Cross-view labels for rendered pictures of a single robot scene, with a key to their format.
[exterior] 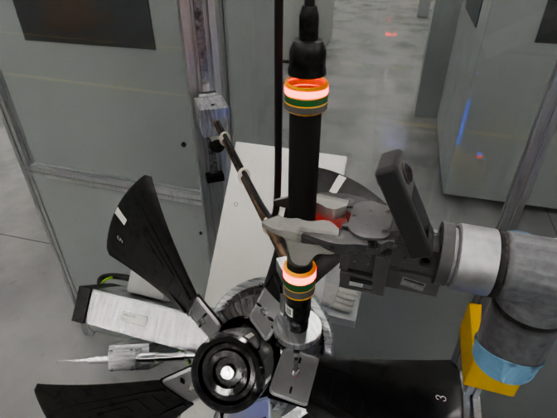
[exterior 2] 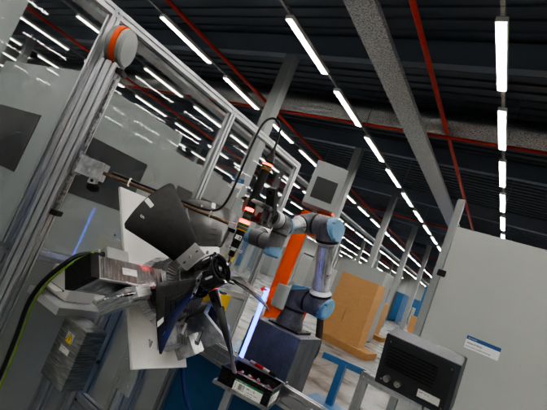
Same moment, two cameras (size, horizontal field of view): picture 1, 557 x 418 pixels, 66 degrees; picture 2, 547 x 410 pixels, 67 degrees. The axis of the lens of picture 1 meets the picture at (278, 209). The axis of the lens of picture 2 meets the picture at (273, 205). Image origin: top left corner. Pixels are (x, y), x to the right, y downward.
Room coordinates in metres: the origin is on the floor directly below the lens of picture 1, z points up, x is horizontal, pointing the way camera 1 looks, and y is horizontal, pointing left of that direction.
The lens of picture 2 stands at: (-0.14, 1.47, 1.33)
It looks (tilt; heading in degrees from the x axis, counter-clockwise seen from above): 6 degrees up; 287
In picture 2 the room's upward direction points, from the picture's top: 22 degrees clockwise
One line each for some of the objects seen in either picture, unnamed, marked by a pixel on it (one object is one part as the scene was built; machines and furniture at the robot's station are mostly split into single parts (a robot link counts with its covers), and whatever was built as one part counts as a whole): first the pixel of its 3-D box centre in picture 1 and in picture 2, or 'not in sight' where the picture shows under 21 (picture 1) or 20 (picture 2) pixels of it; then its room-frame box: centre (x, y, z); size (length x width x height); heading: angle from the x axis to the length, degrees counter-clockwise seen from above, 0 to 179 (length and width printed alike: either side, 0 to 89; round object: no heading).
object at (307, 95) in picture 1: (306, 88); not in sight; (0.41, -0.03, 1.65); 0.04 x 0.04 x 0.01
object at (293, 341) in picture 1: (295, 302); (235, 237); (0.42, -0.02, 1.34); 0.09 x 0.07 x 0.10; 18
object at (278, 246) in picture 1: (243, 176); (168, 198); (0.70, 0.07, 1.39); 0.54 x 0.01 x 0.01; 18
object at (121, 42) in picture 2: not in sight; (120, 46); (1.10, 0.20, 1.88); 0.17 x 0.15 x 0.16; 73
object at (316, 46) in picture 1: (301, 216); (252, 201); (0.41, -0.03, 1.50); 0.04 x 0.04 x 0.46
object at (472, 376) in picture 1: (489, 348); (209, 298); (0.59, -0.46, 1.02); 0.16 x 0.10 x 0.11; 163
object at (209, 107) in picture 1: (211, 114); (91, 167); (1.01, 0.17, 1.39); 0.10 x 0.07 x 0.08; 18
